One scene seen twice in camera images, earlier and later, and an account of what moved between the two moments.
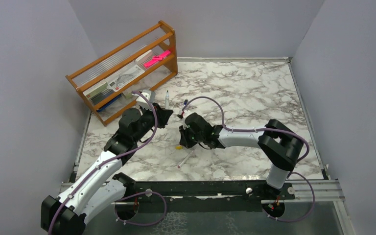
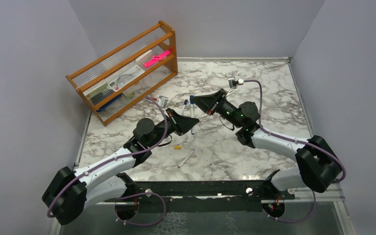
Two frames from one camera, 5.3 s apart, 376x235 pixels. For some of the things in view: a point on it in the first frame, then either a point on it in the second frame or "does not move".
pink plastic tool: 157,57 does not move
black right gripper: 183,140 → 208,103
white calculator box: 118,81 does not move
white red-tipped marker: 187,157 does not move
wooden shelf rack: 109,83 does not move
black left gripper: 163,115 → 180,124
